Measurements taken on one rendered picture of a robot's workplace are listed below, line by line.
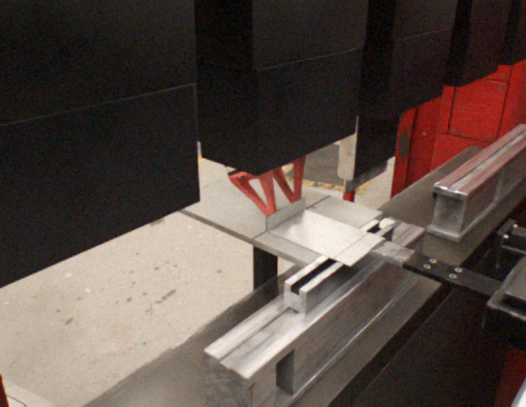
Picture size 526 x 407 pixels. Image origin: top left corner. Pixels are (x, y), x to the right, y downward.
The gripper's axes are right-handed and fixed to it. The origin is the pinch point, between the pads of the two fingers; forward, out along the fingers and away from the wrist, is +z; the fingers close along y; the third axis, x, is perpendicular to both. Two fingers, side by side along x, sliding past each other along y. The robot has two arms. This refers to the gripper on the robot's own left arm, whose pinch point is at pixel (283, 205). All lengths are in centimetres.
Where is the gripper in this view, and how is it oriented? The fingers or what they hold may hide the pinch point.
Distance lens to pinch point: 69.8
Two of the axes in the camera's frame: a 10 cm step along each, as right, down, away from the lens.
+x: -6.7, 1.7, 7.2
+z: 3.4, 9.3, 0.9
